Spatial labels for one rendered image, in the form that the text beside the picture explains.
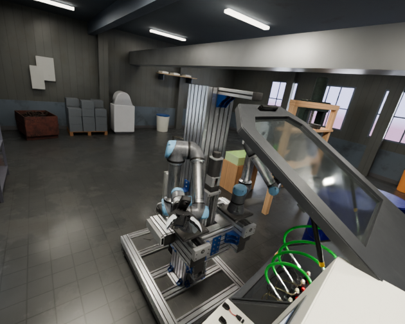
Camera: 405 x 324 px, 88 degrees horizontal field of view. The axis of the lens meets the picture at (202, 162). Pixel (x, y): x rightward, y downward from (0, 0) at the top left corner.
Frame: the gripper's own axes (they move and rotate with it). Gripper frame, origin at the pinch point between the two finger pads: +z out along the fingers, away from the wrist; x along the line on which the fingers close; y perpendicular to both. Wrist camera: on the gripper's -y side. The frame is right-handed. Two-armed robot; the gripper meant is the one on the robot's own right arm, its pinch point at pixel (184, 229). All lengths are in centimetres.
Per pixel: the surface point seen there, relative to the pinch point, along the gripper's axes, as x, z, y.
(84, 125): 225, -663, 144
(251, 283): -53, -13, 44
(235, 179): -161, -294, 92
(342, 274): -41, 34, -15
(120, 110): 133, -722, 81
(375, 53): -187, -138, -138
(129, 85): 128, -825, -1
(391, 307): -47, 44, -16
